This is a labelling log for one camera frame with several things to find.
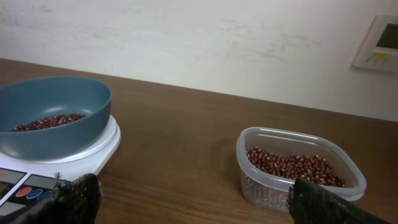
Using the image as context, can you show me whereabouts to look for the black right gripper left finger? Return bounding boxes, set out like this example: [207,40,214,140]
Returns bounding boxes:
[1,173,103,224]

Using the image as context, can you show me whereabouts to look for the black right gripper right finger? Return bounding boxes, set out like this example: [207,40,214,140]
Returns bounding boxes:
[287,177,389,224]

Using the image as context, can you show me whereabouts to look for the white wall control panel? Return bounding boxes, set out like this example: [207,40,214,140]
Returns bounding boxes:
[353,15,397,73]

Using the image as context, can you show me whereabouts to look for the red beans in bowl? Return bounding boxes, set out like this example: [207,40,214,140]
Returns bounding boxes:
[11,113,86,132]

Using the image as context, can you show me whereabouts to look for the red adzuki beans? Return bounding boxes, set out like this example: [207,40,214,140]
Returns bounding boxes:
[243,146,346,210]

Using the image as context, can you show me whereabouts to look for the white digital kitchen scale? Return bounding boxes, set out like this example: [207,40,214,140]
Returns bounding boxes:
[1,116,121,217]

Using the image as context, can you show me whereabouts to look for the blue plastic bowl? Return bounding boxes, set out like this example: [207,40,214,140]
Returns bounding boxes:
[1,77,113,161]

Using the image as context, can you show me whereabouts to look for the clear plastic container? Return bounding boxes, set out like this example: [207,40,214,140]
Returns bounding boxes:
[236,127,367,212]

